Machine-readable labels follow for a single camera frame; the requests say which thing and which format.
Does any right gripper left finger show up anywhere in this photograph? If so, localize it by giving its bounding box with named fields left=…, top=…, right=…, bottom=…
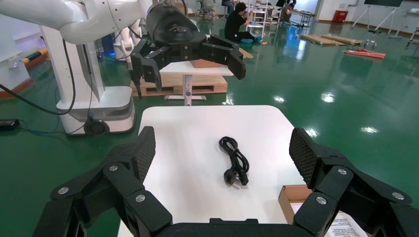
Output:
left=33, top=125, right=173, bottom=237

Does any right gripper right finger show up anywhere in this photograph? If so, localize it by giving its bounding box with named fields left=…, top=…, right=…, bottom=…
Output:
left=289, top=127, right=419, bottom=237

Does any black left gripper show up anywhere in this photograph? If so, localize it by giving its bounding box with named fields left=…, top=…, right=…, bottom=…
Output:
left=130, top=3, right=247, bottom=99

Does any black power cable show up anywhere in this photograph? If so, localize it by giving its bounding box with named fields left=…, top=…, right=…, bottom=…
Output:
left=218, top=136, right=250, bottom=187

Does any brown cardboard box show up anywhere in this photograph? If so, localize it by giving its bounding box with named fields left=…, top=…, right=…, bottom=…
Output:
left=278, top=185, right=371, bottom=237

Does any small brown carton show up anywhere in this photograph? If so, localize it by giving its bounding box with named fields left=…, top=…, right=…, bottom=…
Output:
left=190, top=59, right=223, bottom=69

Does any wooden pallet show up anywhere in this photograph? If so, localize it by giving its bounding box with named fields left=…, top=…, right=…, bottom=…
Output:
left=130, top=73, right=229, bottom=98

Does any white printed manual sheet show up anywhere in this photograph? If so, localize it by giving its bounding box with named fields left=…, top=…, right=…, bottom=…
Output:
left=291, top=202, right=369, bottom=237

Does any seated person in black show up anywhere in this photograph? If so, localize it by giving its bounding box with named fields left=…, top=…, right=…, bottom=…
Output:
left=224, top=2, right=263, bottom=44

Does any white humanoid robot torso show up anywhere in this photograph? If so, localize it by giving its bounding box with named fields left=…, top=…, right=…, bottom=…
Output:
left=113, top=19, right=144, bottom=61

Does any white wheeled robot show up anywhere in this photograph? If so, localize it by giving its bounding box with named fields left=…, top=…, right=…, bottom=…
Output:
left=40, top=25, right=136, bottom=136

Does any white metal shelf rack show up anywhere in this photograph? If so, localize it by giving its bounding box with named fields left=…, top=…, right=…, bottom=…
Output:
left=245, top=0, right=283, bottom=37

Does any crouching person in dark clothes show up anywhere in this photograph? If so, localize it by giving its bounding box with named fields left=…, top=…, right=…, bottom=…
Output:
left=281, top=2, right=295, bottom=24

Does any black power brick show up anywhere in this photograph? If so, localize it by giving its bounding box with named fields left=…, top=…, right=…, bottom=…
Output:
left=0, top=118, right=21, bottom=131

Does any flat cardboard plank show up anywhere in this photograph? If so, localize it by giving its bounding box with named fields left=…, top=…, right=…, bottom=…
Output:
left=300, top=34, right=346, bottom=46
left=321, top=34, right=363, bottom=46

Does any red flat panel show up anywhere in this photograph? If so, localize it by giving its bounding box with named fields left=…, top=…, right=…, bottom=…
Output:
left=343, top=48, right=386, bottom=60

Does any yellow and black foam roll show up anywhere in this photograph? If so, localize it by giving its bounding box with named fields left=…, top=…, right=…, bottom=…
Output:
left=21, top=48, right=50, bottom=65

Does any white machine with orange base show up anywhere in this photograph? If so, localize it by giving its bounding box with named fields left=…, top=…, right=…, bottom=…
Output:
left=0, top=16, right=35, bottom=99

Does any black screen on white tripod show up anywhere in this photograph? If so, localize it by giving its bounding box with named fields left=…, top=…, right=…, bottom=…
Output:
left=352, top=0, right=404, bottom=39

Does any white pedestal desk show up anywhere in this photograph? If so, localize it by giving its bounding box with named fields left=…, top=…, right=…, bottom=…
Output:
left=160, top=60, right=235, bottom=107

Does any blue floor cable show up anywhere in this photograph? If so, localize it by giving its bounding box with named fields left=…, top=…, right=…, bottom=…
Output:
left=18, top=86, right=64, bottom=135

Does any thick black tether cable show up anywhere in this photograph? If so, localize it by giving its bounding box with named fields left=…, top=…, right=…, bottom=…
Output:
left=0, top=39, right=77, bottom=116

